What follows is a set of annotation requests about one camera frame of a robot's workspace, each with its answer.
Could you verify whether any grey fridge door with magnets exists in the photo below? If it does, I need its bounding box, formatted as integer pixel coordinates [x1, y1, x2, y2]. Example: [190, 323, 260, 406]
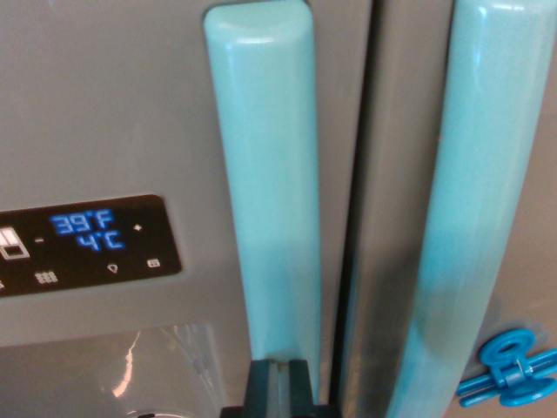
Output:
[339, 0, 557, 418]

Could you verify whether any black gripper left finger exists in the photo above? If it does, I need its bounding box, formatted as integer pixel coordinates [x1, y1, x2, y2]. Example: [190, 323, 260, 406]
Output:
[242, 359, 277, 409]

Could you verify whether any grey fridge door with display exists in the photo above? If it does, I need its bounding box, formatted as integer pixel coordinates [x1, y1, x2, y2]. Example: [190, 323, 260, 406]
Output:
[0, 0, 375, 418]

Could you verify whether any blue clip magnet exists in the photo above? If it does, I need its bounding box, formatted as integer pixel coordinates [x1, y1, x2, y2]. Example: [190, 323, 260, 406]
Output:
[456, 328, 557, 408]

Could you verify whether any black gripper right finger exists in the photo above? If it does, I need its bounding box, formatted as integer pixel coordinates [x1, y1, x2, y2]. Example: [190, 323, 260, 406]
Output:
[278, 359, 316, 409]

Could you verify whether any black temperature display panel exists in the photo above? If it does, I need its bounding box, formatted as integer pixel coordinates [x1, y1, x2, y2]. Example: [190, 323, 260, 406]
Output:
[0, 193, 183, 299]

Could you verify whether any long teal door handle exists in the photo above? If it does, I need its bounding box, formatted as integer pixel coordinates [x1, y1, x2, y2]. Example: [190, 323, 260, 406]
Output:
[385, 0, 557, 418]

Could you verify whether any short teal door handle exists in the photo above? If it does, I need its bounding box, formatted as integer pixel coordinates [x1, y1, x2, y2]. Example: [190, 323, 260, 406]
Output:
[203, 0, 323, 406]

